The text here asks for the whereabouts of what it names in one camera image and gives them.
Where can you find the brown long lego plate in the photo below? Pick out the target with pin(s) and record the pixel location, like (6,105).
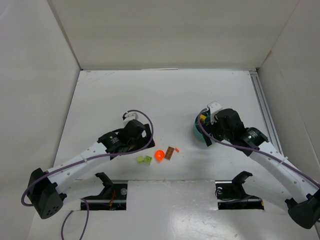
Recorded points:
(169,153)

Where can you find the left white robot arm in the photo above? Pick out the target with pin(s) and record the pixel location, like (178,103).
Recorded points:
(49,190)

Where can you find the aluminium rail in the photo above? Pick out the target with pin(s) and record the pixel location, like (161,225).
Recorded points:
(265,111)

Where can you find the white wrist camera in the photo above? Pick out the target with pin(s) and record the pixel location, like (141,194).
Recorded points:
(129,116)
(213,108)

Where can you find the pale green lego brick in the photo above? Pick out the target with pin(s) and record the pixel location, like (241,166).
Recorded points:
(140,159)

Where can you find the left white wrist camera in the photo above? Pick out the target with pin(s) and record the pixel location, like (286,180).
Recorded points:
(129,116)

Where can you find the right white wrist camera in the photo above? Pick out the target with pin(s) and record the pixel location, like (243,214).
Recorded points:
(213,108)

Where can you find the green hollow lego brick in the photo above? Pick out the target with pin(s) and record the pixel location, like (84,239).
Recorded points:
(147,160)

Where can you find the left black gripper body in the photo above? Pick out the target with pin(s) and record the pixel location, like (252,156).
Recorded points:
(141,136)

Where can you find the orange round lego dish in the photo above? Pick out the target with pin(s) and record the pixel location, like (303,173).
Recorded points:
(159,155)

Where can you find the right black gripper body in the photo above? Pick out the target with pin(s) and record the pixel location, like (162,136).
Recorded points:
(210,129)

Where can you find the small yellow lego brick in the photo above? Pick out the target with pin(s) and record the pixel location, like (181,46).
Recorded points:
(202,118)

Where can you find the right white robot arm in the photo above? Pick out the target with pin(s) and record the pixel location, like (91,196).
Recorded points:
(298,195)

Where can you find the teal round divided container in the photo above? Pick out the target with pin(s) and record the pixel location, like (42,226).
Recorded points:
(197,131)

